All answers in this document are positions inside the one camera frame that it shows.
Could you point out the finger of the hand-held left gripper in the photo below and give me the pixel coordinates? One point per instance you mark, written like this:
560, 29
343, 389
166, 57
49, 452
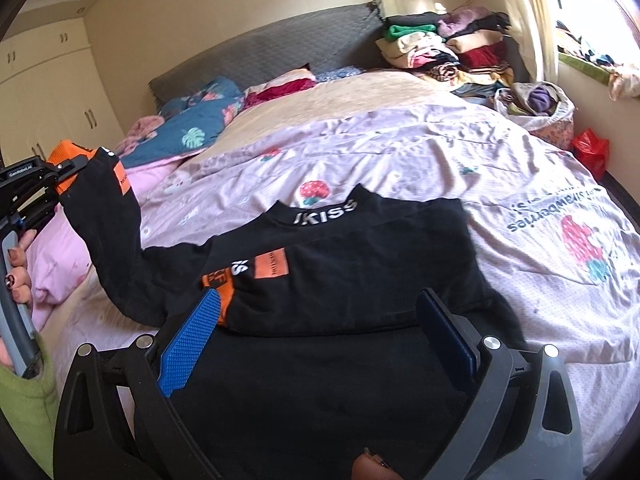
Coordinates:
42, 205
67, 167

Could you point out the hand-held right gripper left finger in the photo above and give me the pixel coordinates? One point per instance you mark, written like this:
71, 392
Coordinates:
192, 335

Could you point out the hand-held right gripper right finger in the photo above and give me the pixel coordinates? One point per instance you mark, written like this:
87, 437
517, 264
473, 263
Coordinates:
446, 335

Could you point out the black sweater orange patches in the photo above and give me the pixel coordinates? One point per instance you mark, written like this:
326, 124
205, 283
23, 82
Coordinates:
350, 270

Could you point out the person's left forearm green sleeve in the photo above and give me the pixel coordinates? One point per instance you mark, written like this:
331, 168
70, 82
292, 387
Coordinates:
27, 410

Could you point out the pile of folded clothes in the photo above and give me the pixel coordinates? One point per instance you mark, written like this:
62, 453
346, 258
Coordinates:
450, 45

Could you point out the clothes heap on windowsill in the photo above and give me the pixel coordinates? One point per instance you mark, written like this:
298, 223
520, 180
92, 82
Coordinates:
600, 57

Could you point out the person's left hand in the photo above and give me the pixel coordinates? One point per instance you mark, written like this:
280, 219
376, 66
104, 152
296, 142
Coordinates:
22, 270

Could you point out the pink quilt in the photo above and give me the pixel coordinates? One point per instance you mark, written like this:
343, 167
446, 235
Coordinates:
55, 260

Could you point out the cream wardrobe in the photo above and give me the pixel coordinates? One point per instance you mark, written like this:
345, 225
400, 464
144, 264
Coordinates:
50, 95

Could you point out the blue floral quilt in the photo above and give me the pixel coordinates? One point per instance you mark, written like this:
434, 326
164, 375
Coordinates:
200, 125

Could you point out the pink strawberry printed blanket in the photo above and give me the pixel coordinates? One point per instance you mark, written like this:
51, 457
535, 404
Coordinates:
425, 160

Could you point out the grey padded headboard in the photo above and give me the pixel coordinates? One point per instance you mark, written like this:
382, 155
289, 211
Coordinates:
260, 50

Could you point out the red pillow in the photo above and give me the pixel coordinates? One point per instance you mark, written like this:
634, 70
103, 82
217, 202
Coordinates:
280, 91

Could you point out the red plastic bag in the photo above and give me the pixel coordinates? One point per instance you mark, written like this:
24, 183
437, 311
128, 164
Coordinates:
591, 152

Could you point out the beige blanket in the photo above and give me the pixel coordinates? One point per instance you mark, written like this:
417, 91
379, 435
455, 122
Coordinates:
325, 105

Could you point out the blue patterned cloth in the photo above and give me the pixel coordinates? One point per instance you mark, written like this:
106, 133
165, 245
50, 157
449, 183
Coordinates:
340, 74

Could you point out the cream curtain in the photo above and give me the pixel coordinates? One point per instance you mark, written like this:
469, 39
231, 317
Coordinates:
525, 15

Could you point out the window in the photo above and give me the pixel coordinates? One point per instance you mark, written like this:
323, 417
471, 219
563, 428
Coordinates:
590, 5

